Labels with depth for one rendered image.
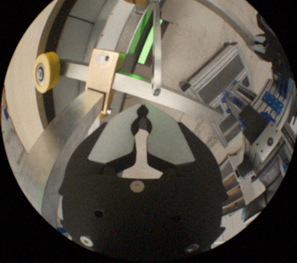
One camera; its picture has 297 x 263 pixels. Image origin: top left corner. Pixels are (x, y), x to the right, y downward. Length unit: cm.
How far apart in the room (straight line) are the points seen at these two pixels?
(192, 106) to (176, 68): 88
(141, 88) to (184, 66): 93
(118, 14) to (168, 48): 70
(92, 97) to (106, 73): 4
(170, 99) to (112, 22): 38
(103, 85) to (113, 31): 30
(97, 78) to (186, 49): 98
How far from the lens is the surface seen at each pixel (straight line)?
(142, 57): 33
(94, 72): 19
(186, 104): 21
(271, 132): 46
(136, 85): 18
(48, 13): 28
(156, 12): 16
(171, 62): 106
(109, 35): 45
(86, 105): 15
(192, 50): 112
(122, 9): 48
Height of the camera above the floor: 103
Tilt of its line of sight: 59 degrees down
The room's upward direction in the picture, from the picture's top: 178 degrees clockwise
